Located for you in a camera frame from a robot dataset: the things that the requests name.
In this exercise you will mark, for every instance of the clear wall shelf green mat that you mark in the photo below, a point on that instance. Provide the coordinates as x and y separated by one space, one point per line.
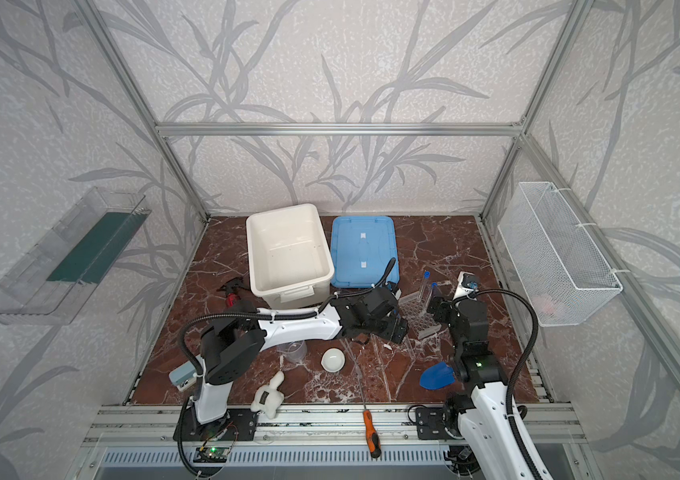
52 282

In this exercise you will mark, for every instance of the left circuit board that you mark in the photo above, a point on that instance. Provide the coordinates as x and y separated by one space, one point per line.
211 455

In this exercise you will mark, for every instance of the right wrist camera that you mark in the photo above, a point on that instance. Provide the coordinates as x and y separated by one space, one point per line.
467 285

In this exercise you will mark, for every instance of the white wire mesh basket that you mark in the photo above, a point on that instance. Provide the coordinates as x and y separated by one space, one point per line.
553 253

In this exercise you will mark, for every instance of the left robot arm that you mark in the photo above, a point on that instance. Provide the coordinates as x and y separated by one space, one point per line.
222 347

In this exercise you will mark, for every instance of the white plastic storage bin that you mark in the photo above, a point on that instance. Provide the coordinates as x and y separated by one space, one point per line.
290 264

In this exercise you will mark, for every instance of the blue plastic bin lid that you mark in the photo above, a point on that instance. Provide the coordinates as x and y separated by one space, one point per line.
361 248

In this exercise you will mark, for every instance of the pink object in basket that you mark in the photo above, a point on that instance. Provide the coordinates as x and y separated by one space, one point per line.
546 306

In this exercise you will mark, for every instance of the clear plastic measuring beaker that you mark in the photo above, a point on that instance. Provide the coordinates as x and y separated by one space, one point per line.
292 353

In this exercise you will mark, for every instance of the orange handled screwdriver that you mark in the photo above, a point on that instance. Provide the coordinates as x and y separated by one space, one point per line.
371 435

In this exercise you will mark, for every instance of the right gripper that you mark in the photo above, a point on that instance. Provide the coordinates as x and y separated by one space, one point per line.
445 306

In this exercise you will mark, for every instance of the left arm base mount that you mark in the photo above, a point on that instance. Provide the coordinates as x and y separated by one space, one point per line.
236 424

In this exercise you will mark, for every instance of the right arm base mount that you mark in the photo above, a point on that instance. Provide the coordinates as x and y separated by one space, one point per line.
434 422

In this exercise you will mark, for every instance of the blue garden trowel wooden handle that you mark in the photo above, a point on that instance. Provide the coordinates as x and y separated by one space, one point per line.
437 377

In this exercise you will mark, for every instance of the light blue stapler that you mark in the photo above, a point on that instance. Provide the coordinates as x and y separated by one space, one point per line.
183 377

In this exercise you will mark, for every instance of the clear acrylic test tube rack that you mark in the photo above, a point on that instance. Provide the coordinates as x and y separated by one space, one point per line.
414 311

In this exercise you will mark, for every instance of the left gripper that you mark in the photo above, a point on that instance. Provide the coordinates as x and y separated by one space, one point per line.
397 324

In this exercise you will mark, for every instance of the small white ceramic bowl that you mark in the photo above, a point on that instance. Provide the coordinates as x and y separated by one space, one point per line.
333 360

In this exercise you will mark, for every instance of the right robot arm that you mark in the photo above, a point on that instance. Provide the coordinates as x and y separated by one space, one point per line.
486 415

